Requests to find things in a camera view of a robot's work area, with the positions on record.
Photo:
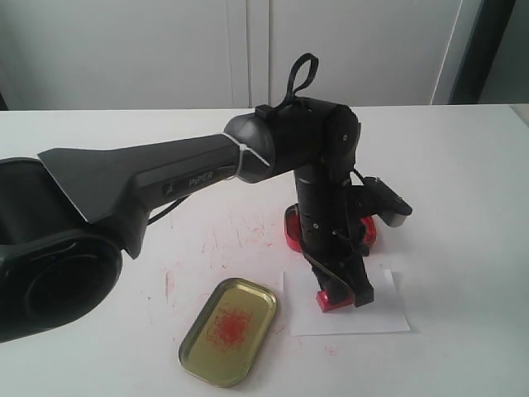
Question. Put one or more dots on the gold metal tin lid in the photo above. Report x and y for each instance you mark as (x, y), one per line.
(224, 340)

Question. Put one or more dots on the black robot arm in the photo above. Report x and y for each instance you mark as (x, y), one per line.
(68, 215)

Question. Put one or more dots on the red ink pad tin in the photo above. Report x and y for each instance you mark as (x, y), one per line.
(292, 229)

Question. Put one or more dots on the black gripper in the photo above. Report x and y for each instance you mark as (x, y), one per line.
(329, 235)

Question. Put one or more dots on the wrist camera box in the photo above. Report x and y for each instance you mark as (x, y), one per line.
(375, 198)

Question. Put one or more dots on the white zip tie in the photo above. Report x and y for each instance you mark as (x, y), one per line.
(256, 158)

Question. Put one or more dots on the white paper sheet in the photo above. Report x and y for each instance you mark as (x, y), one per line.
(306, 318)

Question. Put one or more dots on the white cabinet doors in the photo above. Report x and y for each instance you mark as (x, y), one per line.
(228, 54)

